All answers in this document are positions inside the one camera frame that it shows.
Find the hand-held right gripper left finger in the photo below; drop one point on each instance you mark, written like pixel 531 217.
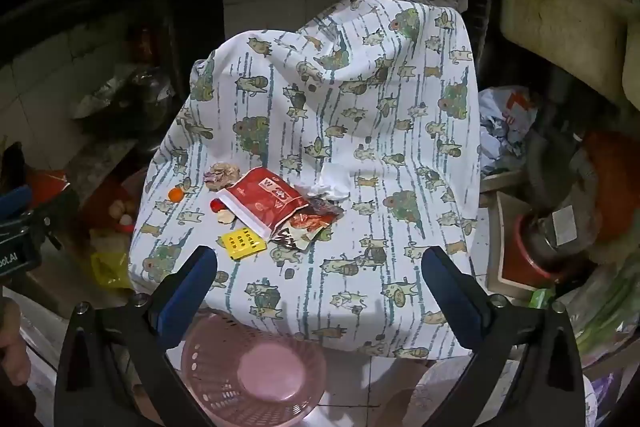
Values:
pixel 190 292

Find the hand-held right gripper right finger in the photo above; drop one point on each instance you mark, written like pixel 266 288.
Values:
pixel 450 297

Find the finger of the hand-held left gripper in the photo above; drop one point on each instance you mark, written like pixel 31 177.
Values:
pixel 50 219

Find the small yellow packet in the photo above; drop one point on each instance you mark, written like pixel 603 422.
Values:
pixel 242 244

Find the beige food chunk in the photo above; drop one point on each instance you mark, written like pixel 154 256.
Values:
pixel 226 217

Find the pink plastic basket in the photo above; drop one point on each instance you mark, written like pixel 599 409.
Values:
pixel 270 372

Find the red snack packet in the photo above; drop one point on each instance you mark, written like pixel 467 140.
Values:
pixel 260 202

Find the person's left forearm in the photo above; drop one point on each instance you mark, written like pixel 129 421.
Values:
pixel 11 342

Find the red box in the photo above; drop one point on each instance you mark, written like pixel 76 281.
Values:
pixel 50 184

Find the yellow plastic bag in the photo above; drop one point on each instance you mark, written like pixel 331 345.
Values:
pixel 110 269

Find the red bucket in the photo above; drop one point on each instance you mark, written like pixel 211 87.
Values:
pixel 525 257

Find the red bottle cap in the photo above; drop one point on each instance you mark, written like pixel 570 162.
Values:
pixel 216 206

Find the small orange fruit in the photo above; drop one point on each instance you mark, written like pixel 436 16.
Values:
pixel 175 195

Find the brown crumpled peel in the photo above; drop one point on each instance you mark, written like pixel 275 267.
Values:
pixel 223 176

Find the meat print snack wrapper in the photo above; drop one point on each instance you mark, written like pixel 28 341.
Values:
pixel 312 224

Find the green vegetable bag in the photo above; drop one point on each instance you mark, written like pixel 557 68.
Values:
pixel 607 307

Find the crumpled white tissue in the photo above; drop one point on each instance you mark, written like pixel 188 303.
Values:
pixel 327 182

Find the white red printed plastic bag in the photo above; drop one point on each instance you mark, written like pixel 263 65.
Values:
pixel 505 122

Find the cat printed white cloth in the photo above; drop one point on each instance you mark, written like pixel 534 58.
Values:
pixel 320 107

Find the stone sink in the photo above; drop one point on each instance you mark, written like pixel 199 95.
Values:
pixel 560 17

